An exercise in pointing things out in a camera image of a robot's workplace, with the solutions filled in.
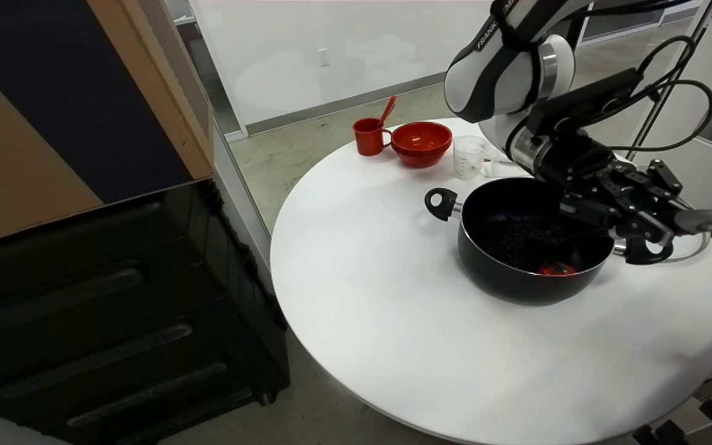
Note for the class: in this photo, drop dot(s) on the white crumpled cloth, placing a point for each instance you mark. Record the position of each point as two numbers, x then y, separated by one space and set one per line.
480 161

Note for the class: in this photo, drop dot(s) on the red plastic cup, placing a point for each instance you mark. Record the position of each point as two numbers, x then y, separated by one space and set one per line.
366 140

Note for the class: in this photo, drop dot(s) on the red plastic bowl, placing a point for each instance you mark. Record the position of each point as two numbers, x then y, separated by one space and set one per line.
422 141

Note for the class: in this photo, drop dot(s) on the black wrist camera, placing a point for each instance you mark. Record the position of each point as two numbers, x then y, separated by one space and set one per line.
595 100

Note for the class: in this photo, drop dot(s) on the red tomato piece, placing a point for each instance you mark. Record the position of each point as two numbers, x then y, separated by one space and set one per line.
558 271

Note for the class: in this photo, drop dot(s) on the glass lid with black knob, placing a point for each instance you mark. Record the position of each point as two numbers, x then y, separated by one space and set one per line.
685 247

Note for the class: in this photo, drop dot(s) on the black cooking pot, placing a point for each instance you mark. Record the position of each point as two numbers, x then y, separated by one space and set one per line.
531 286

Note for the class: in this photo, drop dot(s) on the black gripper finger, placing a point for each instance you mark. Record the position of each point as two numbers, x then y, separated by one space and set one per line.
657 186
618 221

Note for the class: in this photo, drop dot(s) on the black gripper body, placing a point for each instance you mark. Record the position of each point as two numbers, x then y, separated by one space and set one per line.
574 168

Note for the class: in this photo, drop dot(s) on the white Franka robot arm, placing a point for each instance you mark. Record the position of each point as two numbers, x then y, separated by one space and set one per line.
496 76

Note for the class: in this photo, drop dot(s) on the black drawer cabinet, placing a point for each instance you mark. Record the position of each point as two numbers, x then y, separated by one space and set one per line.
109 323

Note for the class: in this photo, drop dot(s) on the red plastic spoon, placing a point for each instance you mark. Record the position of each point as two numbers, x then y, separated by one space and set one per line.
387 107

